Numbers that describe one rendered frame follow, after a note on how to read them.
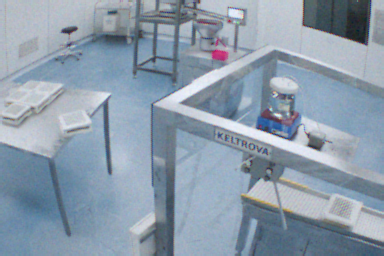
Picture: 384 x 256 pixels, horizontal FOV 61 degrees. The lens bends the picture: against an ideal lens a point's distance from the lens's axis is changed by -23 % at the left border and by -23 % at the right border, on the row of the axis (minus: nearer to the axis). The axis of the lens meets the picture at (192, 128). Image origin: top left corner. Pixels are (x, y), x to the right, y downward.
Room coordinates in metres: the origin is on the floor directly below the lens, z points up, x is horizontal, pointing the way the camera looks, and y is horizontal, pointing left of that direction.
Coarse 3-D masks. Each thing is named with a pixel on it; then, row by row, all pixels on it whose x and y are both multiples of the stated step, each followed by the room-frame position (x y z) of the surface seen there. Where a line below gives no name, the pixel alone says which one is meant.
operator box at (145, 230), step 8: (152, 216) 1.30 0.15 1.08; (136, 224) 1.23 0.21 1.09; (144, 224) 1.24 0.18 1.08; (152, 224) 1.25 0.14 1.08; (136, 232) 1.18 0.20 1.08; (144, 232) 1.20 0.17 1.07; (152, 232) 1.24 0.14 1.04; (136, 240) 1.17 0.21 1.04; (144, 240) 1.19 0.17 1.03; (152, 240) 1.25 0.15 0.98; (136, 248) 1.17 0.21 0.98; (144, 248) 1.19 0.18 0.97; (152, 248) 1.24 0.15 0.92
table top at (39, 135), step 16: (0, 96) 3.05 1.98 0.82; (64, 96) 3.06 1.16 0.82; (80, 96) 3.07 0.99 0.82; (96, 96) 3.07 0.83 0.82; (0, 112) 2.70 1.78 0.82; (32, 112) 2.72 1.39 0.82; (48, 112) 2.74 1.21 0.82; (64, 112) 2.75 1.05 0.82; (0, 128) 2.41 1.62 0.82; (16, 128) 2.43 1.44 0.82; (32, 128) 2.45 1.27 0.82; (48, 128) 2.47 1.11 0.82; (0, 144) 2.20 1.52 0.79; (16, 144) 2.18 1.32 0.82; (32, 144) 2.21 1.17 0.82; (48, 144) 2.23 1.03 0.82; (64, 144) 2.28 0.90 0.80; (48, 160) 2.08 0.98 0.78
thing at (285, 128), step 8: (264, 112) 1.83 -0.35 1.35; (296, 112) 1.86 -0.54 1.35; (256, 120) 1.81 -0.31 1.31; (264, 120) 1.79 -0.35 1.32; (272, 120) 1.77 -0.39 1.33; (280, 120) 1.75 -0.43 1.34; (288, 120) 1.76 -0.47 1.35; (296, 120) 1.80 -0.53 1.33; (256, 128) 1.80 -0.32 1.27; (264, 128) 1.77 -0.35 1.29; (272, 128) 1.76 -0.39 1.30; (280, 128) 1.74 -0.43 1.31; (288, 128) 1.72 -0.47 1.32; (296, 128) 1.80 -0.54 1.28; (280, 136) 1.73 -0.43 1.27; (288, 136) 1.70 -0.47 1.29
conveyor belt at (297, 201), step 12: (252, 192) 1.87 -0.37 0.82; (264, 192) 1.87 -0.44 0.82; (288, 192) 1.86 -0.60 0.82; (300, 192) 1.86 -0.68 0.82; (276, 204) 1.75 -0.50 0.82; (288, 204) 1.74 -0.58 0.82; (300, 204) 1.74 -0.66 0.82; (312, 204) 1.73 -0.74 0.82; (324, 204) 1.72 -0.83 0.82; (312, 216) 1.61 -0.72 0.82; (360, 216) 1.57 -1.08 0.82; (372, 216) 1.56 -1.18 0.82; (360, 228) 1.46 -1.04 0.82; (372, 228) 1.44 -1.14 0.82
